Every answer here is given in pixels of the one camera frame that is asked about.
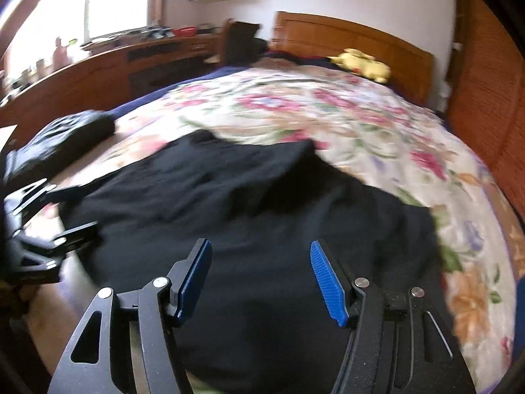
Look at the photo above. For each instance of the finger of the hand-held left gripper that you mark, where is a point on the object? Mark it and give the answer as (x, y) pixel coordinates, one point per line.
(65, 238)
(30, 199)

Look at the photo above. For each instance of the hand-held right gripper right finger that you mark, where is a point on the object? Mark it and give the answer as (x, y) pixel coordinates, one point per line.
(328, 283)

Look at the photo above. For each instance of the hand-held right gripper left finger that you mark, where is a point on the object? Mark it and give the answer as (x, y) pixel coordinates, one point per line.
(195, 279)

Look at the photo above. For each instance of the dark navy coat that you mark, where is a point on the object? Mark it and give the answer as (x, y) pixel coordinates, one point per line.
(254, 197)

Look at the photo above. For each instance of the black folded jacket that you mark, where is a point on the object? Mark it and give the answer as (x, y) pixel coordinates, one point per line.
(61, 139)

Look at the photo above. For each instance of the wooden desk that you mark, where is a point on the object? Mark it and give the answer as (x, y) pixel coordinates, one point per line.
(94, 74)

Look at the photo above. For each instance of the pink bottle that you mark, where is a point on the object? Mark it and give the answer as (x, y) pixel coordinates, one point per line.
(60, 51)

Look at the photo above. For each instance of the floral blanket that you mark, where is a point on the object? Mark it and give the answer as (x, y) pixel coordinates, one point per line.
(369, 131)

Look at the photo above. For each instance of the navy blue bed sheet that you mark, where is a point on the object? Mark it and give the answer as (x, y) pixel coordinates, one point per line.
(164, 92)

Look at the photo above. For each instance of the window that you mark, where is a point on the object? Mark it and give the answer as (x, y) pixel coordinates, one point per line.
(82, 8)

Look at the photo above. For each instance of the black gadget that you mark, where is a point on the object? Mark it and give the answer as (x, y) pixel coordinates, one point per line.
(158, 33)

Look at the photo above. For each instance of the yellow plush toy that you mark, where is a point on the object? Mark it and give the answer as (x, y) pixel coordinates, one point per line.
(363, 65)

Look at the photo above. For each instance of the red basket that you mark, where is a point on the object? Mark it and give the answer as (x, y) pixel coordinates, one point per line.
(184, 31)

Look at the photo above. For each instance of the dark red pillow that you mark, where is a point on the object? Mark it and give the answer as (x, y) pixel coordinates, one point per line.
(295, 56)

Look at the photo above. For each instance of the wooden bed headboard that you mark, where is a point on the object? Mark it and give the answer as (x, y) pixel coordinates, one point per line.
(369, 45)

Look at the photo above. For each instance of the wooden chair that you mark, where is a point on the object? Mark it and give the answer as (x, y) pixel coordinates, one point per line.
(242, 41)

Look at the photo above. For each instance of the wooden louvred wardrobe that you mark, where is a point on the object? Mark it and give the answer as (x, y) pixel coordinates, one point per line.
(488, 90)

